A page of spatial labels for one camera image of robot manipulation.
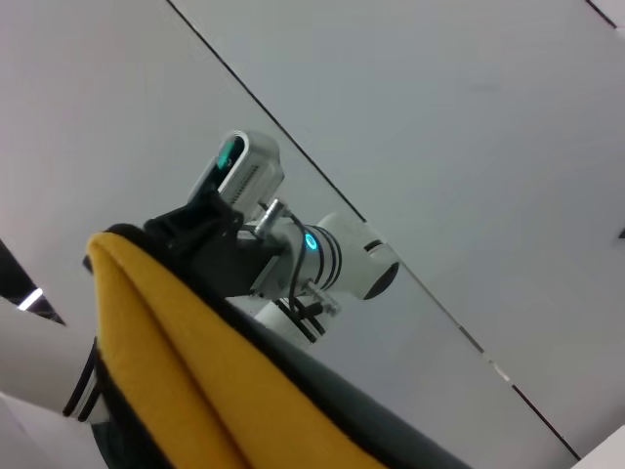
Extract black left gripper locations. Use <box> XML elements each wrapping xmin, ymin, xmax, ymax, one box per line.
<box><xmin>144</xmin><ymin>192</ymin><xmax>283</xmax><ymax>299</ymax></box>

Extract yellow towel with black trim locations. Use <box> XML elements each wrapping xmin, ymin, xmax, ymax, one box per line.
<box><xmin>81</xmin><ymin>223</ymin><xmax>478</xmax><ymax>469</ymax></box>

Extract ceiling light strip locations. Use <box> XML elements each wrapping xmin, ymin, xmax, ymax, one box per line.
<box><xmin>13</xmin><ymin>286</ymin><xmax>46</xmax><ymax>312</ymax></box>

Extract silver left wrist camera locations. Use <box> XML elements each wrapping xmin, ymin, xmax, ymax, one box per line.
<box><xmin>187</xmin><ymin>129</ymin><xmax>286</xmax><ymax>221</ymax></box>

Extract black cable with metal plugs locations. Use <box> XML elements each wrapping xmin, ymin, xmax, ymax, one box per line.
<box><xmin>256</xmin><ymin>197</ymin><xmax>343</xmax><ymax>321</ymax></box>

